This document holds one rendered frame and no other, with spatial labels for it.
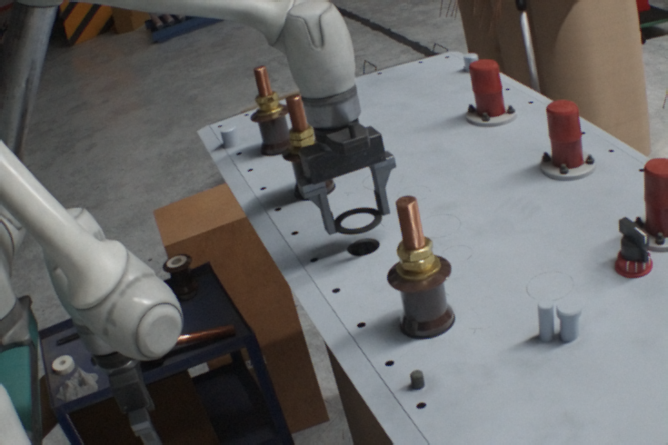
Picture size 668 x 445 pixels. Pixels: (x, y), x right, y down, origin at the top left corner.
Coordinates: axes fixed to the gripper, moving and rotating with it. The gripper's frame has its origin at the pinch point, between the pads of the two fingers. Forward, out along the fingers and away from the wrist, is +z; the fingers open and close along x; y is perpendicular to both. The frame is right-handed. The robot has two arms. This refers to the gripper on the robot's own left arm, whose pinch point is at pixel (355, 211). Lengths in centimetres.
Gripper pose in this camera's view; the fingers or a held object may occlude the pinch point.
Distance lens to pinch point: 147.2
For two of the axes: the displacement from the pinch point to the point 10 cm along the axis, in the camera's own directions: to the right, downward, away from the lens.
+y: -3.4, -4.0, 8.5
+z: 2.0, 8.5, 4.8
